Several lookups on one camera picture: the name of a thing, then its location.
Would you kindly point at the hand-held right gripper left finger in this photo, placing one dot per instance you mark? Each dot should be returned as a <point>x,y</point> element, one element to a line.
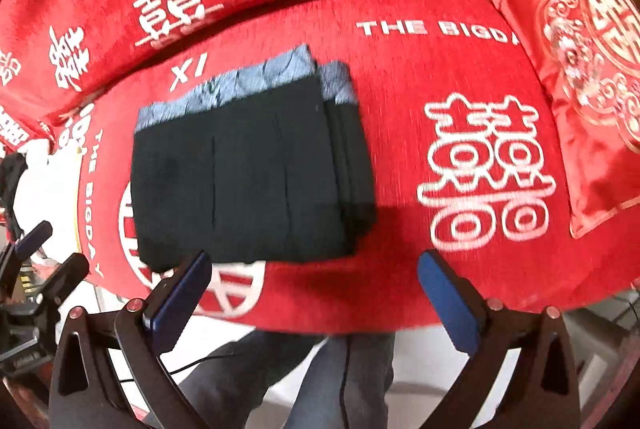
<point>179,296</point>

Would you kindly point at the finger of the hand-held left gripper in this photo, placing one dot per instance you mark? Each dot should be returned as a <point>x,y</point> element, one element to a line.
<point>34,239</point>
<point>65,274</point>

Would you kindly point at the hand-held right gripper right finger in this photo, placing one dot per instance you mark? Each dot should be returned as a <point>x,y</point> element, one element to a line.
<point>446,301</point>

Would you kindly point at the black pants with grey lining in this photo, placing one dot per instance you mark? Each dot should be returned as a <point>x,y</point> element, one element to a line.
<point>240,189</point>

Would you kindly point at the white cloth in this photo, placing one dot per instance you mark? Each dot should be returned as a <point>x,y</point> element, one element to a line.
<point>45,189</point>

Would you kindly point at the dark cloth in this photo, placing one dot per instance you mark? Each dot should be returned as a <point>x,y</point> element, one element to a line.
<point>12,174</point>

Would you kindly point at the person's left leg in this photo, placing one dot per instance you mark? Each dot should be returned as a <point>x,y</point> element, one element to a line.
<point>250,369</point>

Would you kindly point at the person's leg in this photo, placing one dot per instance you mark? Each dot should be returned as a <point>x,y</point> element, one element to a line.
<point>250,369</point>
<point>365,374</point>

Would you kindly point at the person's right leg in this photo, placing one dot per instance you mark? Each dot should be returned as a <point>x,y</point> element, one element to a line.
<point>365,374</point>

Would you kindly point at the red printed sofa cover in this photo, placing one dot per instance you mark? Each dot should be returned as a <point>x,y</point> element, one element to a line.
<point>400,79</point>

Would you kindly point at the red embroidered cushion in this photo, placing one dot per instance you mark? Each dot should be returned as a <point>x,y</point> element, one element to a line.
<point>575,84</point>

